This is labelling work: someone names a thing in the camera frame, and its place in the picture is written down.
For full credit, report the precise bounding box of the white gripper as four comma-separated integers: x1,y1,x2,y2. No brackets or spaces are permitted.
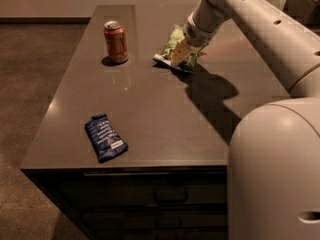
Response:
171,12,216,68

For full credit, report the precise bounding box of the green jalapeno chip bag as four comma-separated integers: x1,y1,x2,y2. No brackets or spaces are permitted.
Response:
153,25,203,73

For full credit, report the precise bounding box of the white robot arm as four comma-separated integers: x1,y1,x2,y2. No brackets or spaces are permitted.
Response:
173,0,320,240

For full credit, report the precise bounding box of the blue rxbar blueberry bar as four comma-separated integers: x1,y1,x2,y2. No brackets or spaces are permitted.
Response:
85,114,128,163

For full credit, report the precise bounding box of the red soda can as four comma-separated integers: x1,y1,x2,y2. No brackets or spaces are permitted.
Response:
104,20,128,64

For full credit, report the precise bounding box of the snack box at corner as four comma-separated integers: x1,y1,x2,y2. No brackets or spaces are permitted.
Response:
283,0,320,26

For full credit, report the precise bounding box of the dark drawer cabinet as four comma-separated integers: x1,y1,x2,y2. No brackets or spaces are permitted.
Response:
22,168,228,240

